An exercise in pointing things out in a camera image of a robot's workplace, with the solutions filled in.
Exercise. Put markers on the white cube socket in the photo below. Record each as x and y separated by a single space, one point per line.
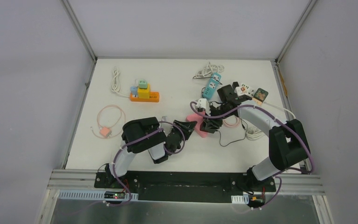
244 89

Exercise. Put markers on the pink plug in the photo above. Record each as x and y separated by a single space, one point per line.
105 132

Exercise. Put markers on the green patterned plug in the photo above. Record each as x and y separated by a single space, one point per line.
261 94

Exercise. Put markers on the pink triangular power strip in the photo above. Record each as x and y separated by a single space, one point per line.
199 120

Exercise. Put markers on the light blue plug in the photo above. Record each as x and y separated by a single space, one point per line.
134 90

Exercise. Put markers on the small black plug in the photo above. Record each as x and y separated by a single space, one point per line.
235 85

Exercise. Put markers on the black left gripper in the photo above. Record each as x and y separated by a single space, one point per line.
180 134

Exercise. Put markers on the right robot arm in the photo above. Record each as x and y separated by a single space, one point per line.
287 143

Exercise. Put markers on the yellow plug adapter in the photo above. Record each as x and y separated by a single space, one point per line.
143 91

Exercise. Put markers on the teal power strip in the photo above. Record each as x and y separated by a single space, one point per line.
212 85

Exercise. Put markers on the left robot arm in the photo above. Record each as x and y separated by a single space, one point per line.
160 138

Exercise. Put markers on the orange power strip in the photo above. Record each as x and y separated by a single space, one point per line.
154 98

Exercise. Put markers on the beige plug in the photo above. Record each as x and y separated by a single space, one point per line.
258 102

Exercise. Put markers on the green plug adapter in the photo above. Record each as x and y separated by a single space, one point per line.
142 84

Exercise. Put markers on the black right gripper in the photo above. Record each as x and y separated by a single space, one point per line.
211 123

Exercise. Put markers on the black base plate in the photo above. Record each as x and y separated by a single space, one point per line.
185 186

